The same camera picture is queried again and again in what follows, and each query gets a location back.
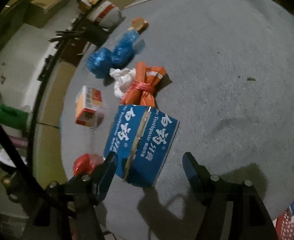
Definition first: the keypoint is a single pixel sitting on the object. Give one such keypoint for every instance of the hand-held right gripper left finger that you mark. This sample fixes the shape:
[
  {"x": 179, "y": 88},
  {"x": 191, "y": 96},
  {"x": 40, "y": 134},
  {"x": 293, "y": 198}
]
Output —
[{"x": 108, "y": 177}]

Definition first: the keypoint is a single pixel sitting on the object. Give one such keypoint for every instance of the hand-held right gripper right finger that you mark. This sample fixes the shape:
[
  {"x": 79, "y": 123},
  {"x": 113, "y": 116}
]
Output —
[{"x": 190, "y": 173}]

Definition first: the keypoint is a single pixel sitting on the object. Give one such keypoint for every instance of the blue toothpaste box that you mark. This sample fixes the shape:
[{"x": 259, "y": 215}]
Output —
[{"x": 157, "y": 142}]

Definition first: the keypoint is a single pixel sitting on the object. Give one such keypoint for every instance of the blue plastic bag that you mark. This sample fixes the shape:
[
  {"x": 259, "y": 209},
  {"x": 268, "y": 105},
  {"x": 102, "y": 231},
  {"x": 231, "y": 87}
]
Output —
[
  {"x": 98, "y": 61},
  {"x": 125, "y": 47}
]

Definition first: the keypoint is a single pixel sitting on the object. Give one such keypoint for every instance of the small brown wrapper piece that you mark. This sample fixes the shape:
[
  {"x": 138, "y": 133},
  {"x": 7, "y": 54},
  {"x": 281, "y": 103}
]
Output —
[{"x": 139, "y": 24}]

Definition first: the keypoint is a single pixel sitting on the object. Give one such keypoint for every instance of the red crumpled plastic wrapper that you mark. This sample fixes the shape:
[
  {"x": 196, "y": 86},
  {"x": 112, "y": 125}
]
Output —
[{"x": 84, "y": 163}]

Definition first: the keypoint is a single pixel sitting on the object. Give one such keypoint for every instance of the small orange carton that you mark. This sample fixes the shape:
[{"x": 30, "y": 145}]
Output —
[{"x": 87, "y": 107}]

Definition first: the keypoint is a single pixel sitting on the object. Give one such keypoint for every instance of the orange tied plastic bag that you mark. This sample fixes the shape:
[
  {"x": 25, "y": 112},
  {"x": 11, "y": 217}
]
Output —
[{"x": 142, "y": 90}]

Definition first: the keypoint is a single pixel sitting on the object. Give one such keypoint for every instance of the white crumpled plastic bag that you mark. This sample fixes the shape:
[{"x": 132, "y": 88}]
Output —
[{"x": 123, "y": 80}]

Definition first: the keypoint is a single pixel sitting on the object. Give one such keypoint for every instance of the white cloth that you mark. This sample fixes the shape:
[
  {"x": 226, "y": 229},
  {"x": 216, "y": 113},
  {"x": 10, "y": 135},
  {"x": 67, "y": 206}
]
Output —
[{"x": 5, "y": 156}]

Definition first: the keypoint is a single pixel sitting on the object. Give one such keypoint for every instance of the green plastic bag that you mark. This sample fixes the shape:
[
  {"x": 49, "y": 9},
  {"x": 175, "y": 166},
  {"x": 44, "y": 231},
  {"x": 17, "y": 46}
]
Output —
[{"x": 12, "y": 116}]

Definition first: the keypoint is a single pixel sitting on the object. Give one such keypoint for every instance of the white bucket with red label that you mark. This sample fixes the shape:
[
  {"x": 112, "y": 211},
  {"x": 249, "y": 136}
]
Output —
[{"x": 107, "y": 13}]

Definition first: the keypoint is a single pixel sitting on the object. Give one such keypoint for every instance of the brown cardboard box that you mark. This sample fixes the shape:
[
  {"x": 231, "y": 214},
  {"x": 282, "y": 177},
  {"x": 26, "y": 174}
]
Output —
[{"x": 49, "y": 2}]

